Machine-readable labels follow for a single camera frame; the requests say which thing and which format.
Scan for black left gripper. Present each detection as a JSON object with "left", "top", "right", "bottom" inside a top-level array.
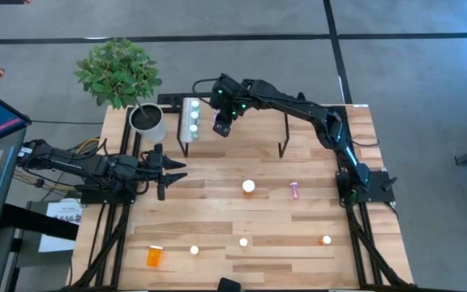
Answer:
[{"left": 135, "top": 144, "right": 189, "bottom": 202}]

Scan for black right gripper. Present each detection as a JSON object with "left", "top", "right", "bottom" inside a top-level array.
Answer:
[{"left": 211, "top": 73, "right": 255, "bottom": 137}]

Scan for wooden shelf black metal legs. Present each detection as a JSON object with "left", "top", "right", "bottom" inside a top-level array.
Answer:
[{"left": 175, "top": 92, "right": 292, "bottom": 159}]

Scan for white plant pot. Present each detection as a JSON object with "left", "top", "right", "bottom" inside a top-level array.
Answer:
[{"left": 127, "top": 102, "right": 168, "bottom": 144}]

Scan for green leafy plant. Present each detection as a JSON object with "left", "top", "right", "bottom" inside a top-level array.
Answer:
[{"left": 74, "top": 38, "right": 164, "bottom": 110}]

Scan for white paper sheet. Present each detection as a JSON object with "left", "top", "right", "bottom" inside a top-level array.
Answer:
[{"left": 37, "top": 198, "right": 84, "bottom": 253}]

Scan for black rounded object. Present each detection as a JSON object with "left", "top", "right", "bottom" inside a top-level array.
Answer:
[{"left": 218, "top": 277, "right": 242, "bottom": 292}]

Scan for yellow cable bundle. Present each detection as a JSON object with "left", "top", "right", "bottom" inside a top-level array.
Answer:
[{"left": 12, "top": 135, "right": 105, "bottom": 200}]

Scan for thin black floor cable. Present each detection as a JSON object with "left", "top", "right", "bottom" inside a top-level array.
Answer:
[{"left": 30, "top": 118, "right": 105, "bottom": 126}]

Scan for black aluminium rig frame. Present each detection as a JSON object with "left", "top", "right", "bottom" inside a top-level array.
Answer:
[{"left": 65, "top": 103, "right": 415, "bottom": 292}]

